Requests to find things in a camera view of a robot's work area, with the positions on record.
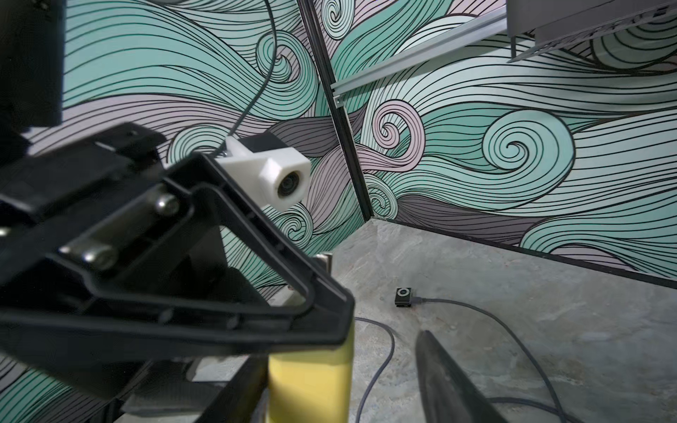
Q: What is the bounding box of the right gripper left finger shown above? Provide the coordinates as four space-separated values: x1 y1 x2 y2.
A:
195 356 269 423

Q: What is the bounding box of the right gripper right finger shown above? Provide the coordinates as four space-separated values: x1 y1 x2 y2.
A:
415 331 505 423

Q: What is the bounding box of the small black square device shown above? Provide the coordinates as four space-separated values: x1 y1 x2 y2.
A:
394 287 413 308

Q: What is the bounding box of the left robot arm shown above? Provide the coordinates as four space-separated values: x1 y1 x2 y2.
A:
1 1 354 398

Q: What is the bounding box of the grey cable of yellow charger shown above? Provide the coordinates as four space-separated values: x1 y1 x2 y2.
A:
353 316 397 423

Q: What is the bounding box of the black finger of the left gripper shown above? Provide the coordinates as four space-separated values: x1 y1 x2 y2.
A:
1 123 354 398

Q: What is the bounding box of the yellow charger cube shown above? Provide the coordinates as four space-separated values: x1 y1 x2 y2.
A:
266 326 354 423

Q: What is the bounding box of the black wall shelf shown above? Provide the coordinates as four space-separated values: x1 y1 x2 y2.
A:
506 0 676 62

